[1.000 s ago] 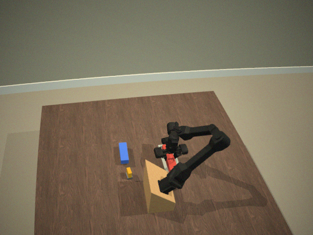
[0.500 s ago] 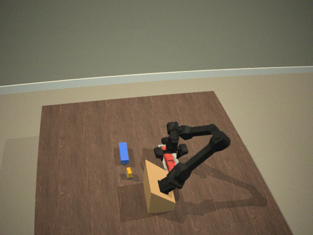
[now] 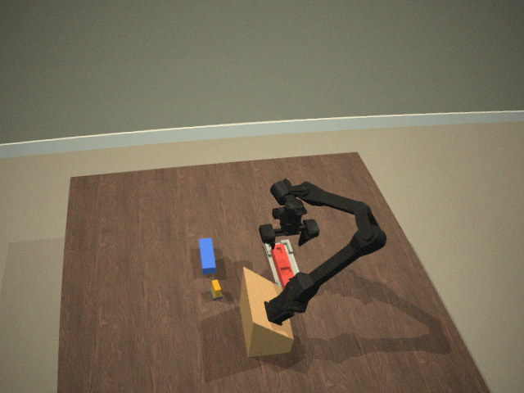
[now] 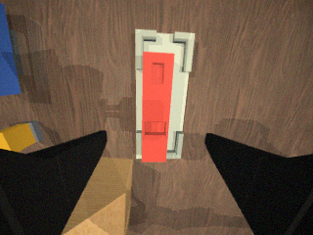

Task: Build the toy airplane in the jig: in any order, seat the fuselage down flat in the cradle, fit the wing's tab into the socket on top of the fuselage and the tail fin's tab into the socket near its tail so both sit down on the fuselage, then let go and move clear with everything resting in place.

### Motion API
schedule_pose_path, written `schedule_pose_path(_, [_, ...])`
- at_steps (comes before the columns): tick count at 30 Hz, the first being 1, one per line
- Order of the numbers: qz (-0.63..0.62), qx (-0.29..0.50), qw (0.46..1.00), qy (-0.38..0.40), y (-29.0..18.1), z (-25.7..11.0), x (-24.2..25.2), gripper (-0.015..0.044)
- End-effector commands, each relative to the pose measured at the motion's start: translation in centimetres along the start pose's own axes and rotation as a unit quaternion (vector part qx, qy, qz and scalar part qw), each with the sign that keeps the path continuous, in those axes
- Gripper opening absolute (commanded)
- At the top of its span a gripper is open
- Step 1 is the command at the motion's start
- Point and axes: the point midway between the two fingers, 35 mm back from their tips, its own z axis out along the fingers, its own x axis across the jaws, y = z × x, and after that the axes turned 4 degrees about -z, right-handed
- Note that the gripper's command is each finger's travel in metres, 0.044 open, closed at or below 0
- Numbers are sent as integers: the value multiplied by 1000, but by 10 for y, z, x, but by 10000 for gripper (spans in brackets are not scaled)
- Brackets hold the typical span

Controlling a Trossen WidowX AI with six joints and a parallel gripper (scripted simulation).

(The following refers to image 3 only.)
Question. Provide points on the red long block with rectangular slots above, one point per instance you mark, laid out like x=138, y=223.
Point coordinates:
x=282, y=264

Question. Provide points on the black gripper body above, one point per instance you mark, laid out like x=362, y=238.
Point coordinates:
x=288, y=228

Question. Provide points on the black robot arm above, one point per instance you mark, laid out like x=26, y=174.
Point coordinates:
x=302, y=287

